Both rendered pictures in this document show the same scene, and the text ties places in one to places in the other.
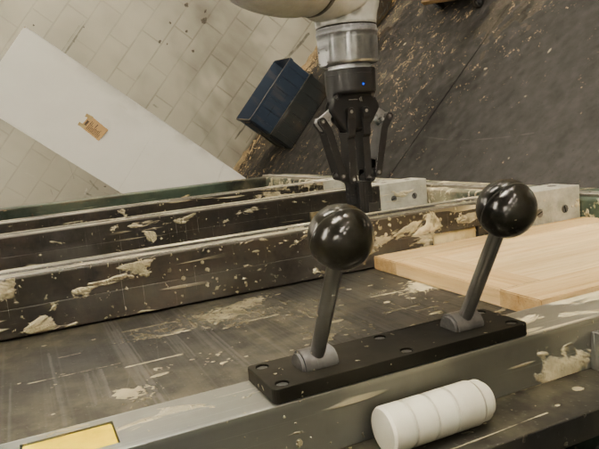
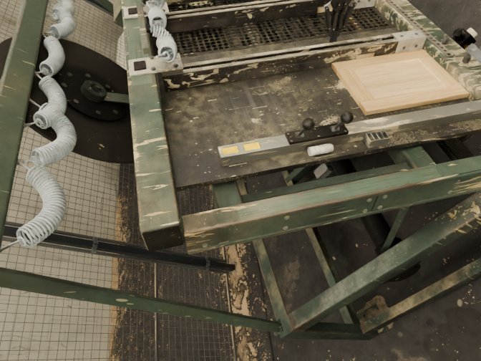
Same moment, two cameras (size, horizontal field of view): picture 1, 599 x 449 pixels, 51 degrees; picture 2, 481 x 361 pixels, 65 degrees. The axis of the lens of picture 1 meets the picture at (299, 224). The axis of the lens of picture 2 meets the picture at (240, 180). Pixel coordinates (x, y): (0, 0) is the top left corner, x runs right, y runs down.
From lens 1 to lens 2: 0.83 m
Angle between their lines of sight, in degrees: 43
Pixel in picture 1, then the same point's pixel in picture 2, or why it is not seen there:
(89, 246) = (226, 19)
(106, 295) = (243, 73)
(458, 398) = (326, 148)
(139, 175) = not seen: outside the picture
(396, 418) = (311, 151)
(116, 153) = not seen: outside the picture
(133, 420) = (262, 142)
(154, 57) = not seen: outside the picture
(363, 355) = (309, 135)
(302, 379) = (295, 140)
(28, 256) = (204, 22)
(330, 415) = (299, 146)
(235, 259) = (284, 63)
